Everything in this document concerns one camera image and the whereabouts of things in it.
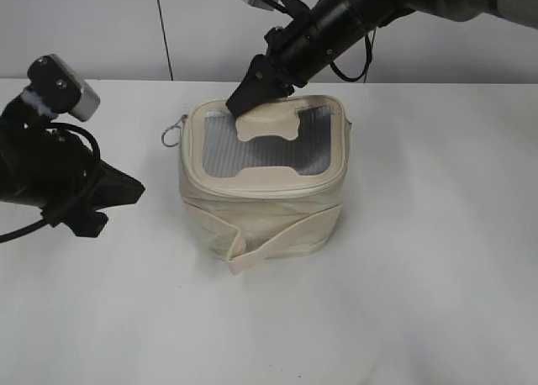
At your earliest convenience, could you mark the silver ring zipper pull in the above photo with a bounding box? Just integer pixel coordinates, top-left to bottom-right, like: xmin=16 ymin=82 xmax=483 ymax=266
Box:
xmin=161 ymin=114 xmax=188 ymax=148

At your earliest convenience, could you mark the cream zippered bag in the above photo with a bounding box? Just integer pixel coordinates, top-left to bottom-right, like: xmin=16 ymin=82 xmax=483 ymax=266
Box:
xmin=177 ymin=95 xmax=351 ymax=273

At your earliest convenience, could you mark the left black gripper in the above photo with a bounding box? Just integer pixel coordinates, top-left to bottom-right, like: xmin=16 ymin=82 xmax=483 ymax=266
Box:
xmin=29 ymin=124 xmax=145 ymax=237

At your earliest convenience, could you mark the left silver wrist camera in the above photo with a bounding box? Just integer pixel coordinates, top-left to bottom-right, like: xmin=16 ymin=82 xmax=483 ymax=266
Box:
xmin=27 ymin=54 xmax=100 ymax=123

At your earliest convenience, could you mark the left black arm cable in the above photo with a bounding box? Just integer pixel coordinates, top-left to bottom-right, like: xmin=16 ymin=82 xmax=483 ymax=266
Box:
xmin=0 ymin=122 xmax=104 ymax=245

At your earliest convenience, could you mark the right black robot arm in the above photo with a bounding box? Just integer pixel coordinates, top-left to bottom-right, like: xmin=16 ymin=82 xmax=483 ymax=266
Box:
xmin=226 ymin=0 xmax=537 ymax=117

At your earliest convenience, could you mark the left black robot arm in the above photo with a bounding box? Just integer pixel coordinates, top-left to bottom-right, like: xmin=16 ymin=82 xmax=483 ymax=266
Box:
xmin=1 ymin=97 xmax=145 ymax=243

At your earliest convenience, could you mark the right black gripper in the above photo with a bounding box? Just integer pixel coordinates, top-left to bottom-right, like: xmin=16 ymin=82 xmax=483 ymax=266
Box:
xmin=226 ymin=6 xmax=370 ymax=116

